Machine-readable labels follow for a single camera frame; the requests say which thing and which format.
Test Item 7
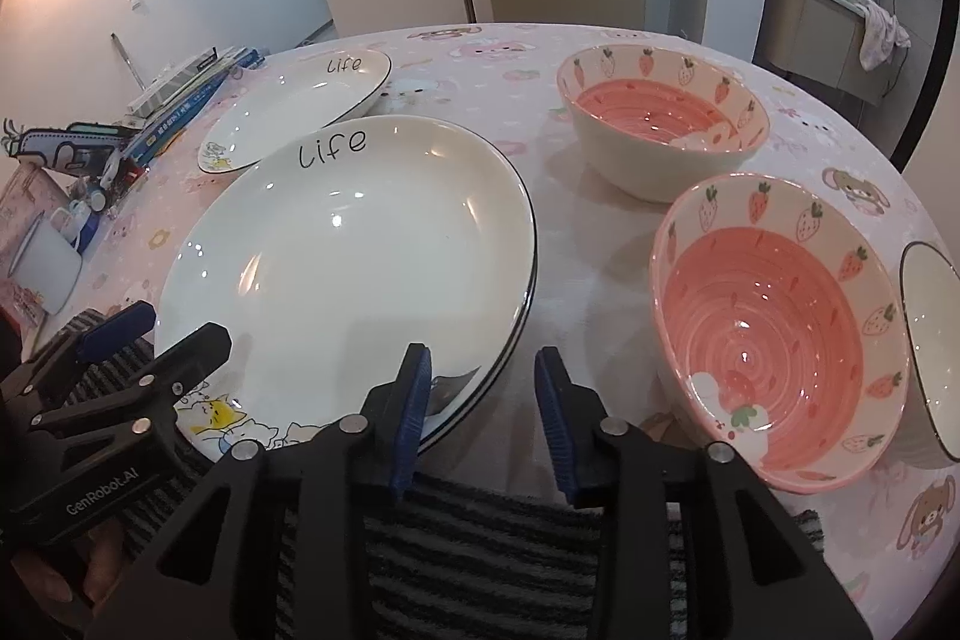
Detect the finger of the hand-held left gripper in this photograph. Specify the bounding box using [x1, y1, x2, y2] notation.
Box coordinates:
[26, 323, 232, 461]
[0, 301, 158, 414]

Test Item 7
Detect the white book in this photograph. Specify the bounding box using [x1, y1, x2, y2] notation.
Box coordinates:
[126, 46, 242, 115]

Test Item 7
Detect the dark door frame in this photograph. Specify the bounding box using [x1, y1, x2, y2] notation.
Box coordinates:
[889, 0, 960, 161]

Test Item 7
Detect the person's left hand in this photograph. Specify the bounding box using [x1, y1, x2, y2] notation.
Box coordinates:
[11, 520, 125, 618]

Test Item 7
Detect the pink printed box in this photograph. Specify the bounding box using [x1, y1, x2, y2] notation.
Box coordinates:
[0, 167, 76, 348]

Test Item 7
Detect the thin grey stick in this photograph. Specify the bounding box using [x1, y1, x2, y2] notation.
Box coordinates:
[111, 32, 143, 90]

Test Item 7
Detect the black cable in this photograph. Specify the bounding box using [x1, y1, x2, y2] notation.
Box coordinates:
[887, 0, 903, 86]

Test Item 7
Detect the bathroom vanity cabinet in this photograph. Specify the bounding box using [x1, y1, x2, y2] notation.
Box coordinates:
[754, 0, 901, 105]

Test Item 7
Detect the pink printed tablecloth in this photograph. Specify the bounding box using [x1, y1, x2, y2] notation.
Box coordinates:
[0, 21, 960, 611]

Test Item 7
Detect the white ribbed bowl black rim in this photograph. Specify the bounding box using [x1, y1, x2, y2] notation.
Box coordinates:
[898, 241, 960, 461]

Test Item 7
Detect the blue white pencil case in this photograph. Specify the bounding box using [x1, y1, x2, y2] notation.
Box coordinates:
[0, 119, 128, 172]

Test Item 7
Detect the small white plate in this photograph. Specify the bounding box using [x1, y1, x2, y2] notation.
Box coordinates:
[197, 47, 392, 172]

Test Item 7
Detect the black white striped cloth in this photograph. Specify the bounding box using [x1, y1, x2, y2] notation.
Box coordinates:
[45, 310, 826, 640]

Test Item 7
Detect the large white plate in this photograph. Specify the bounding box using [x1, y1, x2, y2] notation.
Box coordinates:
[412, 160, 541, 455]
[155, 115, 539, 465]

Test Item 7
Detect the small blue white object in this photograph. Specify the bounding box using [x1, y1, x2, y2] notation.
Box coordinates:
[64, 190, 113, 251]

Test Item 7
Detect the pink strawberry print bowl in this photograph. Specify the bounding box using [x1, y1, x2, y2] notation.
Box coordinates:
[556, 44, 772, 205]
[649, 175, 912, 497]

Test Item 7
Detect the white pink towel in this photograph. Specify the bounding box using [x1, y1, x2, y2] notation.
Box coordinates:
[857, 0, 912, 71]

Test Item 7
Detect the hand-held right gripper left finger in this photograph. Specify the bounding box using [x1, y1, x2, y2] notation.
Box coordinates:
[86, 342, 436, 640]

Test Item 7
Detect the white enamel mug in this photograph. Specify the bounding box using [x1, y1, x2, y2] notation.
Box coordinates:
[7, 216, 83, 315]

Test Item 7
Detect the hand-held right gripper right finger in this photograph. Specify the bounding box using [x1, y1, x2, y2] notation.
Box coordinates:
[534, 346, 875, 640]

